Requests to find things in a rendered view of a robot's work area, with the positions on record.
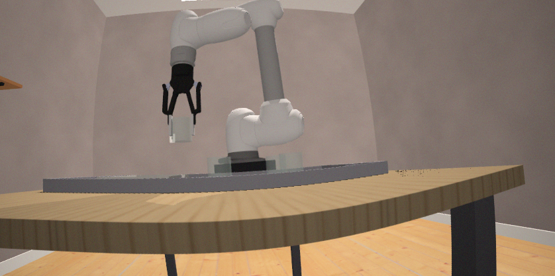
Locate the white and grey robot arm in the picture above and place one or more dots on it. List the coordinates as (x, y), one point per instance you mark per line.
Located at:
(278, 123)

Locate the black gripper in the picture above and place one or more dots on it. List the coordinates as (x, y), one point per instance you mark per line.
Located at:
(181, 82)

